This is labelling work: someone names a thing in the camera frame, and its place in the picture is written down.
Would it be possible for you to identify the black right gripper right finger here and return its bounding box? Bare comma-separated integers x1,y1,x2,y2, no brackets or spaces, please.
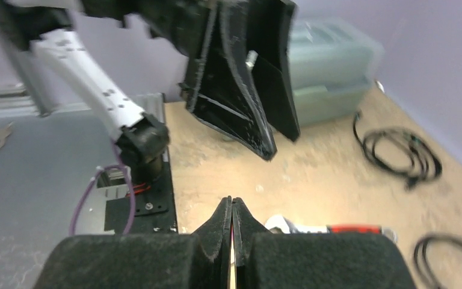
232,197,416,288

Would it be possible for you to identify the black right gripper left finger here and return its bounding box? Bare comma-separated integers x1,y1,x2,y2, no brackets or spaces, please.
34,197,232,288

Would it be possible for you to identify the small coiled black cable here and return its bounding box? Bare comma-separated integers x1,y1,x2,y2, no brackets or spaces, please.
413,234,462,289

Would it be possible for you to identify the red handled adjustable wrench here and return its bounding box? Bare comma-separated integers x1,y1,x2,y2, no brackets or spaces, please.
264,214,398,243

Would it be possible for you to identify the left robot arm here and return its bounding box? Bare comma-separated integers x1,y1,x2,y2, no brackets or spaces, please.
0,1,300,168

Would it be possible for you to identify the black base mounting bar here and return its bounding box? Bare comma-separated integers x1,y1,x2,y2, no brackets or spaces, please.
97,152,178,234

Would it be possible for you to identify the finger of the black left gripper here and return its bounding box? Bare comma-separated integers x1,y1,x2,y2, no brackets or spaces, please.
247,0,300,142

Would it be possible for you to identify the clear plastic storage box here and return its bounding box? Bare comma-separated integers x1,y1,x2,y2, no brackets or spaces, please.
289,18,384,126

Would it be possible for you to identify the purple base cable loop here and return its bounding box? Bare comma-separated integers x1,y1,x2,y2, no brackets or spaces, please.
69,139,137,236

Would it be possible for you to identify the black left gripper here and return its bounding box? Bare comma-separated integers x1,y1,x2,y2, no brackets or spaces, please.
82,0,277,161

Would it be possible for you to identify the large coiled black cable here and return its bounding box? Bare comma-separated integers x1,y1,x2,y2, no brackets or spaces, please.
352,111,443,190

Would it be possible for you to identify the aluminium frame rail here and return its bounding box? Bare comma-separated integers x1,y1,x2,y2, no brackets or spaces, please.
0,84,166,120

